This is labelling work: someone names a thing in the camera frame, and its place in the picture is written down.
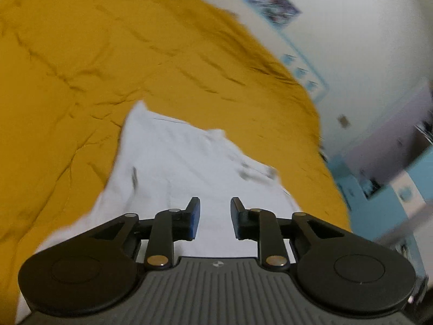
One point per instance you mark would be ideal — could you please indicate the mustard yellow blanket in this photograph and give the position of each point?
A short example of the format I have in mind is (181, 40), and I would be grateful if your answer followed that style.
(67, 74)

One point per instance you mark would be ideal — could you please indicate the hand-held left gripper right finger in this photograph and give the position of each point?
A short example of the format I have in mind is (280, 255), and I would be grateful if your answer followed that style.
(235, 225)

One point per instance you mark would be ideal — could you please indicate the blue apple wall sticker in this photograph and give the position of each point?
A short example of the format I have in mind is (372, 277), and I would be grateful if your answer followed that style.
(300, 72)
(288, 58)
(311, 86)

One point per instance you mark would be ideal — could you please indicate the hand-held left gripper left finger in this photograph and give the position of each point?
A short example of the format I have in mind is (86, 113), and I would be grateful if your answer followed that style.
(194, 224)

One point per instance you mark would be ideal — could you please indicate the blue bordered wall panel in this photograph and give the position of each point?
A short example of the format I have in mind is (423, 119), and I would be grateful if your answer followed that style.
(257, 30)

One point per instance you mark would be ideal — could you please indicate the wall socket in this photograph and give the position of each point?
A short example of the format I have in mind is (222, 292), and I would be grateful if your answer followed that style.
(343, 121)

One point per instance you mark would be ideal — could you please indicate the blue and white cabinet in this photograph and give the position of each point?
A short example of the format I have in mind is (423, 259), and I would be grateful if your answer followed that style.
(379, 210)

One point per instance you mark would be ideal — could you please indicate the white printed t-shirt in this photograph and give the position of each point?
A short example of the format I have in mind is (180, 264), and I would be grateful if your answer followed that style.
(182, 162)

